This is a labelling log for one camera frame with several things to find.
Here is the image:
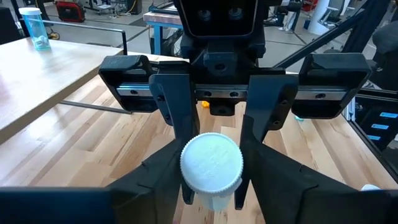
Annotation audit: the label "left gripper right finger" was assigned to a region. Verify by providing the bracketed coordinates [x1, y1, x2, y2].
[241, 139, 336, 224]

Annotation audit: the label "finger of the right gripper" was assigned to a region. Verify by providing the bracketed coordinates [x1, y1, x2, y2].
[148, 73, 200, 205]
[234, 73, 299, 211]

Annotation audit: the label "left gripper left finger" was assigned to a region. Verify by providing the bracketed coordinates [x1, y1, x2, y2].
[106, 139, 189, 224]

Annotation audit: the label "blue legged wooden table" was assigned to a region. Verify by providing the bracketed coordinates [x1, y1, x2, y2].
[142, 11, 184, 56]

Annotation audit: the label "black box blue lights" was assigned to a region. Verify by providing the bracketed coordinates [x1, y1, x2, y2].
[348, 88, 398, 184]

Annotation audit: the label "red black equipment case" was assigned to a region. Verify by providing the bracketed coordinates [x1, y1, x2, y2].
[55, 0, 86, 23]

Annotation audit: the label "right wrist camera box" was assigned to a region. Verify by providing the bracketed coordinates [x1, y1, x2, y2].
[174, 0, 268, 40]

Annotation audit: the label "wooden shelf black metal frame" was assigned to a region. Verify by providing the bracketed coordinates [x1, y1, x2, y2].
[0, 18, 184, 144]

